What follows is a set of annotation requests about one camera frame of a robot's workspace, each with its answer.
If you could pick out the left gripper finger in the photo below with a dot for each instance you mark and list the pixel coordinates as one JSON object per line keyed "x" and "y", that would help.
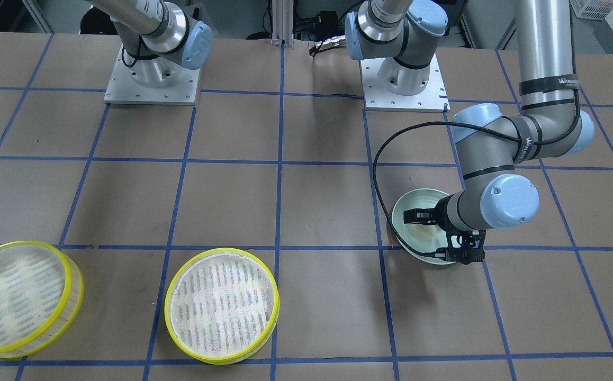
{"x": 424, "y": 217}

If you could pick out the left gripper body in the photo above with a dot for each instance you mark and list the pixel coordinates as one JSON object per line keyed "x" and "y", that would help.
{"x": 438, "y": 216}

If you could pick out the white steamed bun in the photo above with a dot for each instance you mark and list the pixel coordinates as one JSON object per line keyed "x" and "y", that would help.
{"x": 422, "y": 232}

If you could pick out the yellow bamboo steamer tray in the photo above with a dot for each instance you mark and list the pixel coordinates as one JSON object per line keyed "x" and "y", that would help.
{"x": 222, "y": 306}

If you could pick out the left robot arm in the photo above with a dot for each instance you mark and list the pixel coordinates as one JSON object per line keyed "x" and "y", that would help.
{"x": 489, "y": 144}

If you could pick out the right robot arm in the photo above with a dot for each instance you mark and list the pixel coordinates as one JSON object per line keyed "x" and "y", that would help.
{"x": 152, "y": 30}

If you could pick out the light green plate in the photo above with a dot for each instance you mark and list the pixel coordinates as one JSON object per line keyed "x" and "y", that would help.
{"x": 423, "y": 198}

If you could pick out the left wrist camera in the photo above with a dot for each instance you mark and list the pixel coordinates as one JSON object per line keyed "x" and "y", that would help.
{"x": 464, "y": 247}

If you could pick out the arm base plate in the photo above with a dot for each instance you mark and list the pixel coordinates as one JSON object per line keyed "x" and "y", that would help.
{"x": 151, "y": 82}
{"x": 389, "y": 87}

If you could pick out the aluminium frame post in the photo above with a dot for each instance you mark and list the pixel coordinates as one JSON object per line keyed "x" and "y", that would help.
{"x": 282, "y": 23}

